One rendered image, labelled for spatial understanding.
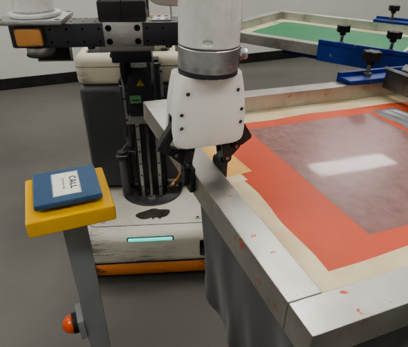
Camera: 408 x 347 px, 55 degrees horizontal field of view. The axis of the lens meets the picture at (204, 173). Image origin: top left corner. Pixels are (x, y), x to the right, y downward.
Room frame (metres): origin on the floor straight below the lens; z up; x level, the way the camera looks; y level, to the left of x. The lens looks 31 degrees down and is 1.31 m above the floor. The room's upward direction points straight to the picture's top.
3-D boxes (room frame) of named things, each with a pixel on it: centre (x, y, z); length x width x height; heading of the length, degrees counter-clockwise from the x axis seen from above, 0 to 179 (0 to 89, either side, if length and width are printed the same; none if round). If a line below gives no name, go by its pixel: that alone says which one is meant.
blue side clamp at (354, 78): (0.97, -0.47, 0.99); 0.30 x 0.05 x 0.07; 111
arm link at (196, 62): (0.49, -0.01, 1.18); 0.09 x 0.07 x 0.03; 111
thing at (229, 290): (0.52, -0.08, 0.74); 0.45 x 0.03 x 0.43; 21
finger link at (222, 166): (0.50, -0.03, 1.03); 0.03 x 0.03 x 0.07; 21
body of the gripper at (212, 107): (0.49, 0.00, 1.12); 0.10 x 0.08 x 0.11; 111
